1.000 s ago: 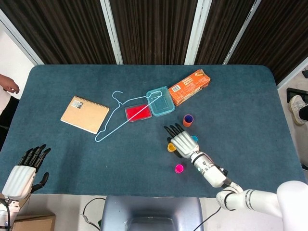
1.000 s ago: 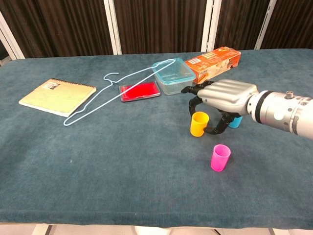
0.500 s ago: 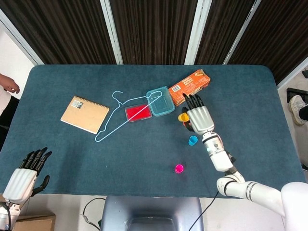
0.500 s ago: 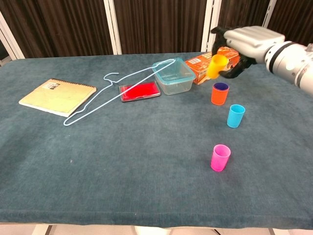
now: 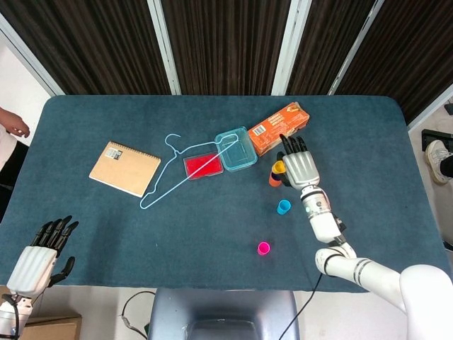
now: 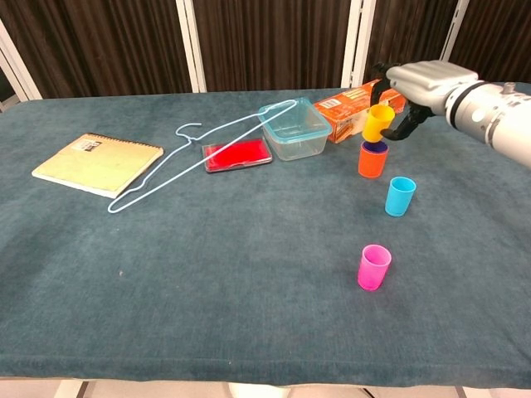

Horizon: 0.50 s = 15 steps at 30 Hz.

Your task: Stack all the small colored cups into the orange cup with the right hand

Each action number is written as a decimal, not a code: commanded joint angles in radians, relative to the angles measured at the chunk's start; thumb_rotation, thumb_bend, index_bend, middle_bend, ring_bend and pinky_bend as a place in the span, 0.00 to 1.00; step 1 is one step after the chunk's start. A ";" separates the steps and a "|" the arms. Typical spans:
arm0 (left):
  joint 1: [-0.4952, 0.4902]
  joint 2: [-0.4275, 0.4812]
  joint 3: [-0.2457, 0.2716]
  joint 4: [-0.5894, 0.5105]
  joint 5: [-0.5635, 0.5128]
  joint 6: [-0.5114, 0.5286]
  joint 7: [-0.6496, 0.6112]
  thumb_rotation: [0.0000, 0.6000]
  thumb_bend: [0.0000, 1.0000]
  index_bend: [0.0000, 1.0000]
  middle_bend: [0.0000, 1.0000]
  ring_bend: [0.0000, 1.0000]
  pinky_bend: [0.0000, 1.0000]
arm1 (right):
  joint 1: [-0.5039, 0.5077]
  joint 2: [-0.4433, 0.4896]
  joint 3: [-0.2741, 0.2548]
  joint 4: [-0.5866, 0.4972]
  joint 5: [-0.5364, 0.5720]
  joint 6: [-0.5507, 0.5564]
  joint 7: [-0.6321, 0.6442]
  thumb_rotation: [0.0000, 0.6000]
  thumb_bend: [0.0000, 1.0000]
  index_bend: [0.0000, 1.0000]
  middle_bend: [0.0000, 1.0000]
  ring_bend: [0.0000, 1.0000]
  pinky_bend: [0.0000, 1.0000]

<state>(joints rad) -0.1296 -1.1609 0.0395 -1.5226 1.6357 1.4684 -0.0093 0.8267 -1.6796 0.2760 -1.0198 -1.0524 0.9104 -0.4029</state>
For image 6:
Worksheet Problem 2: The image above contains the orange plastic cup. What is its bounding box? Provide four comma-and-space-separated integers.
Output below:
358, 143, 390, 179

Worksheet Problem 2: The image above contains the orange cardboard box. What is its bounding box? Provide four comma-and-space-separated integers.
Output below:
313, 78, 410, 145

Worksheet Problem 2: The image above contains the yellow plastic cup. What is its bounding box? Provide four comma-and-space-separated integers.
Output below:
362, 104, 395, 142

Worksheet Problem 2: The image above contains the dark folding screen white frame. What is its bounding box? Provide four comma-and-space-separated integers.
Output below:
0, 0, 531, 103

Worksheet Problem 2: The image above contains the teal tablecloth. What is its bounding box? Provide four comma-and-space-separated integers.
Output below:
0, 85, 531, 389

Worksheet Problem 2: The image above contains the light blue plastic cup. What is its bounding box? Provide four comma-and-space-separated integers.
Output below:
384, 176, 417, 218

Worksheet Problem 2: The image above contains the pink plastic cup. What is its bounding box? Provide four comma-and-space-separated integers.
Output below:
357, 244, 392, 292

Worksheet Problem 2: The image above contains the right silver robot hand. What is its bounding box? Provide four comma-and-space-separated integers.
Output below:
370, 61, 478, 142

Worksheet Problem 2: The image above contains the tan spiral notebook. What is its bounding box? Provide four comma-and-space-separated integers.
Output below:
31, 132, 164, 199

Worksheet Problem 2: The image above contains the dark blue plastic cup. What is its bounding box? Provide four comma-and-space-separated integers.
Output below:
361, 139, 389, 155

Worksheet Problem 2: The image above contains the light blue wire hanger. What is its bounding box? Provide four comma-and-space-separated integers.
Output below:
107, 99, 299, 215

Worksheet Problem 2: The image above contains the red ink pad case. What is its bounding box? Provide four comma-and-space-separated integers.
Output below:
201, 138, 274, 174

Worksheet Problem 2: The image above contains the clear container teal rim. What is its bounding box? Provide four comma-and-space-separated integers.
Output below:
257, 97, 334, 162

